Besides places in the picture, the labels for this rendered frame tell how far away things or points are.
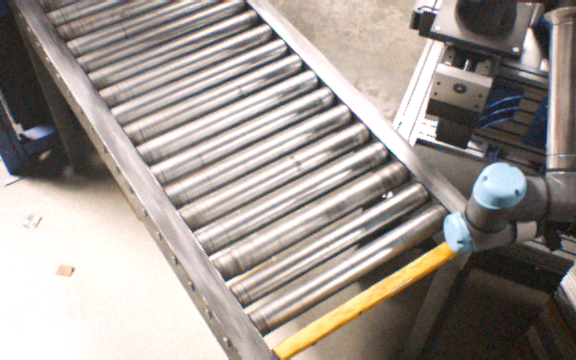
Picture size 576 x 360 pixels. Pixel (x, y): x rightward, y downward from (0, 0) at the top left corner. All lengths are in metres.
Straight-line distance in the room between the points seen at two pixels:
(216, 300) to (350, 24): 1.96
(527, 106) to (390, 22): 1.29
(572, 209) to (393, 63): 1.73
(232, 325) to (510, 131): 1.04
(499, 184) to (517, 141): 0.82
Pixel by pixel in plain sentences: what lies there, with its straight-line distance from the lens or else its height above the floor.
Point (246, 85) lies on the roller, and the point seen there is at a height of 0.79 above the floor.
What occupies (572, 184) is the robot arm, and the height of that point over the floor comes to 1.01.
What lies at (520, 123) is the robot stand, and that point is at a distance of 1.87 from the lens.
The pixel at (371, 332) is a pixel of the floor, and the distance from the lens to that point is 2.05.
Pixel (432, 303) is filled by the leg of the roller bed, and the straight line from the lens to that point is 1.58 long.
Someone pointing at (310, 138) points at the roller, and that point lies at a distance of 1.42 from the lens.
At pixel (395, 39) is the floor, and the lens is 2.91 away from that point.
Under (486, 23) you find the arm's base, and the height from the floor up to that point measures 0.85.
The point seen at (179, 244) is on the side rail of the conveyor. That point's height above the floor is 0.80.
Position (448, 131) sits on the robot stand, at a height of 0.55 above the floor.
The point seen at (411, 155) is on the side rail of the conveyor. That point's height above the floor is 0.80.
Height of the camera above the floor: 1.85
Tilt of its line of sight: 53 degrees down
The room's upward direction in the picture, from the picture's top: 2 degrees clockwise
